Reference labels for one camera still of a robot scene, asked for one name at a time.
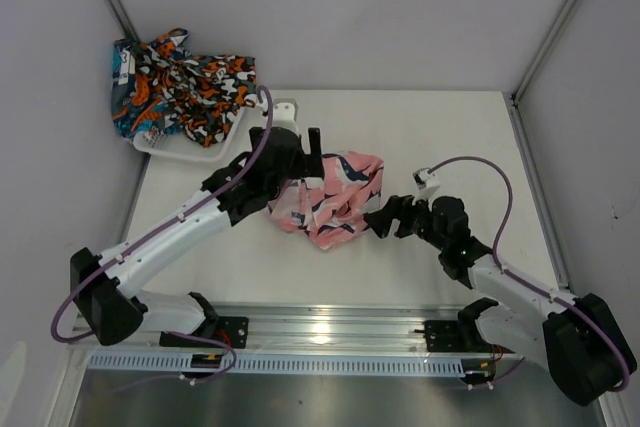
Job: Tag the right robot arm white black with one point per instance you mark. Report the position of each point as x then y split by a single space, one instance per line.
575 339

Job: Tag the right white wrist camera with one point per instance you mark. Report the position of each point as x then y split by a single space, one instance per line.
427 184

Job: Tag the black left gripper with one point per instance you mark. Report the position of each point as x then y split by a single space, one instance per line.
308 165

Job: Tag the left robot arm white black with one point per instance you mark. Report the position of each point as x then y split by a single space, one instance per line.
108 288

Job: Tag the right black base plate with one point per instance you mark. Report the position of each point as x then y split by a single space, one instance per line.
451 336

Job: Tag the pink shark print shorts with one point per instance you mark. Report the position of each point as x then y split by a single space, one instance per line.
351 187

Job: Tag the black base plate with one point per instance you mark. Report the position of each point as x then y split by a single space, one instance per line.
232 331
451 336

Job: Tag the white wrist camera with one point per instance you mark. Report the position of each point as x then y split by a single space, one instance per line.
427 184
285 114

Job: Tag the orange camouflage shorts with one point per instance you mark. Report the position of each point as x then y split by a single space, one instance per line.
196 95

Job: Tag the white plastic basket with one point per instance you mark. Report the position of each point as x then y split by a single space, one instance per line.
178 147

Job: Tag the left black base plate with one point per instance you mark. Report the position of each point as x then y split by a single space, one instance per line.
232 331

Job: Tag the right aluminium frame post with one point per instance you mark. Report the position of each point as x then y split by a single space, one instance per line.
560 22

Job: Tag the blue orange patterned shorts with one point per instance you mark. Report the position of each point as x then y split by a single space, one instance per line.
127 97

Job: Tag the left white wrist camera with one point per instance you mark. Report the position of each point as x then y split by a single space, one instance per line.
285 114

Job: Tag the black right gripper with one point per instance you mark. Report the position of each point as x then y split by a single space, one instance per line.
380 221

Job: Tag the white slotted cable duct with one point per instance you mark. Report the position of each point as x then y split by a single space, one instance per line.
247 363

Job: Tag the aluminium mounting rail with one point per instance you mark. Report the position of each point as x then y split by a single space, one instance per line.
282 330

